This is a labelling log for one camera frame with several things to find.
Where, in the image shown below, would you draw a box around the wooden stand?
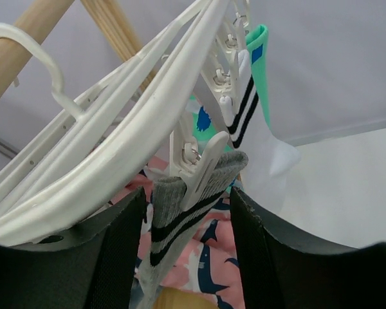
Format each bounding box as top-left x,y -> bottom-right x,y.
0,0 -> 245,309

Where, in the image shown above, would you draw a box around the grey sock black stripes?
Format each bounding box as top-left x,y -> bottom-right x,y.
138,151 -> 248,308

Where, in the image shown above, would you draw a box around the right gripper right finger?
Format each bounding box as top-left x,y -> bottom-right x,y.
230,188 -> 386,308

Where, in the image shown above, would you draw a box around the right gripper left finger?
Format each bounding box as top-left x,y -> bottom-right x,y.
0,187 -> 147,308

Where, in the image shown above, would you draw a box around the teal patterned sock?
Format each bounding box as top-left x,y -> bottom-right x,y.
186,95 -> 217,143

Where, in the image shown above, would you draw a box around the white clip sock hanger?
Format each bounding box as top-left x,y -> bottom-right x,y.
0,1 -> 229,247

